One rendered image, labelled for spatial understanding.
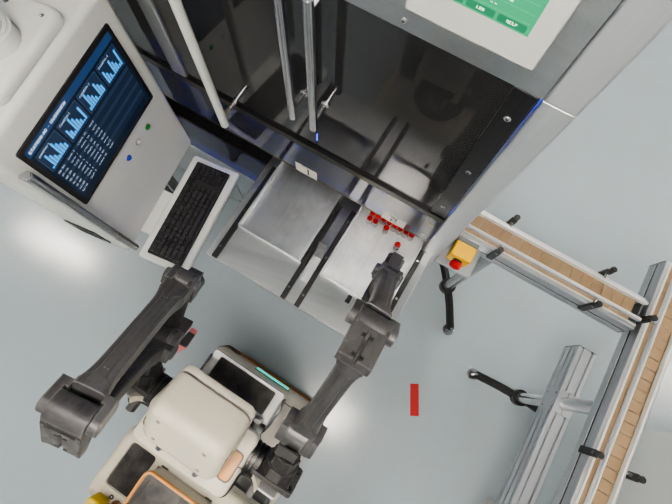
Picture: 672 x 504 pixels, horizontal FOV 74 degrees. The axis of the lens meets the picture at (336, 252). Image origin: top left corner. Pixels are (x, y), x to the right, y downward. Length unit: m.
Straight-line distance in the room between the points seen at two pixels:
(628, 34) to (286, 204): 1.21
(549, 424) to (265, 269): 1.28
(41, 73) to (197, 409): 0.83
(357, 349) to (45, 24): 0.97
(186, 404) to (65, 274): 1.86
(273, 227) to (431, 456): 1.47
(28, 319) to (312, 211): 1.79
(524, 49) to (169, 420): 0.96
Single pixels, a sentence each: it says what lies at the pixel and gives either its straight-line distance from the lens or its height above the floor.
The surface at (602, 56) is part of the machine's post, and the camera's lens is 0.73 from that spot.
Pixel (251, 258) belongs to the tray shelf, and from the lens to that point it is 1.60.
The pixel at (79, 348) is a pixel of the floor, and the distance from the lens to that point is 2.73.
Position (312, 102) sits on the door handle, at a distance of 1.03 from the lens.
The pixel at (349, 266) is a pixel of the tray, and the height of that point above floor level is 0.88.
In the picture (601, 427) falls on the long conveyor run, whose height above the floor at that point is 0.93.
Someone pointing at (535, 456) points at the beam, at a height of 0.55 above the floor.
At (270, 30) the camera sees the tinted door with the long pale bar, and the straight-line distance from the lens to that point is 1.07.
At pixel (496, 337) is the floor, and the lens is 2.59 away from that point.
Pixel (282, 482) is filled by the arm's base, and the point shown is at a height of 1.21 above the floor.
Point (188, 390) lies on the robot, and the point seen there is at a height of 1.35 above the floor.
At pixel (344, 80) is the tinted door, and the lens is 1.03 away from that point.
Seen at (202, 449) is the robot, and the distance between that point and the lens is 1.07.
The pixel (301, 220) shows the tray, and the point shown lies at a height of 0.88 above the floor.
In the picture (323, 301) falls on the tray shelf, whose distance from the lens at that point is 1.55.
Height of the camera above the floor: 2.41
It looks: 75 degrees down
